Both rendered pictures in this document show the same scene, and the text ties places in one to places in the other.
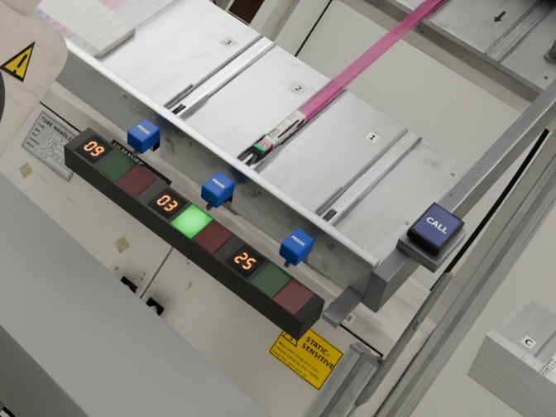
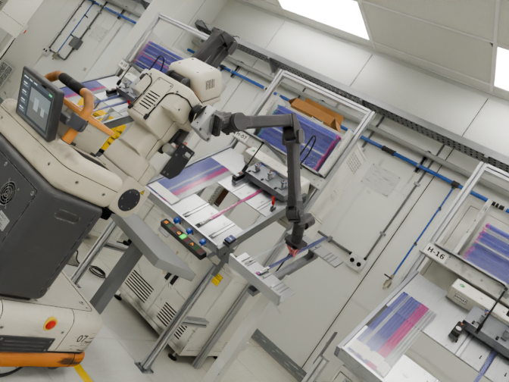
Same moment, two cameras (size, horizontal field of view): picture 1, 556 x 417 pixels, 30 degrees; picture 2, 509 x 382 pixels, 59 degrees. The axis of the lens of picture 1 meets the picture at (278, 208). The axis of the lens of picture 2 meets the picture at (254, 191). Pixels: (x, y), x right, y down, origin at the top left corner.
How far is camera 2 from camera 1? 1.36 m
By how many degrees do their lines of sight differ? 16
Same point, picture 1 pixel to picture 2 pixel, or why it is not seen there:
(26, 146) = (158, 230)
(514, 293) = (314, 299)
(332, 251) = (210, 243)
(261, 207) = (198, 235)
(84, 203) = (170, 242)
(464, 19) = (253, 201)
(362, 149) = (222, 225)
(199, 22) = (194, 199)
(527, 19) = (268, 202)
